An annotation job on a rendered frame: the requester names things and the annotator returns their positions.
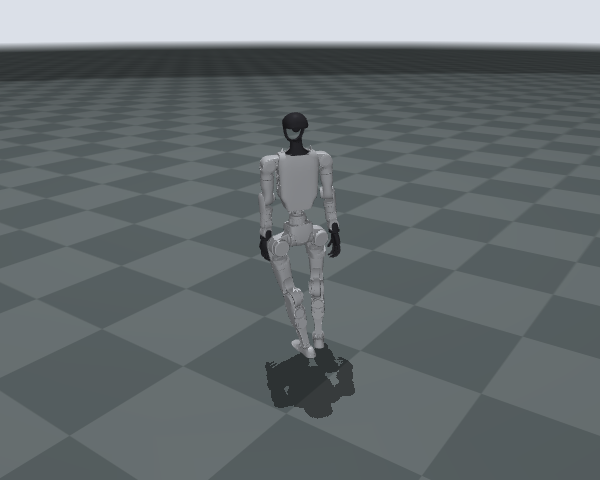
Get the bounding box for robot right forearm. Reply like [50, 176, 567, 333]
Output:
[323, 186, 339, 230]

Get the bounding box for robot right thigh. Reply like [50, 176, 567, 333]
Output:
[306, 225, 328, 297]

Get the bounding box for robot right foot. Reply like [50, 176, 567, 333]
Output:
[312, 331, 325, 348]

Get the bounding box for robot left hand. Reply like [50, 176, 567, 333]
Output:
[259, 230, 272, 261]

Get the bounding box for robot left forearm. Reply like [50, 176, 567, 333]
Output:
[258, 193, 273, 237]

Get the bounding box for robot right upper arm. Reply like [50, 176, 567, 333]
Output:
[316, 151, 333, 199]

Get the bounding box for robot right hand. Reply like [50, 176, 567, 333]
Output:
[327, 223, 341, 258]

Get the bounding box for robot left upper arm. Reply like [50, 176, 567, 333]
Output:
[259, 155, 279, 206]

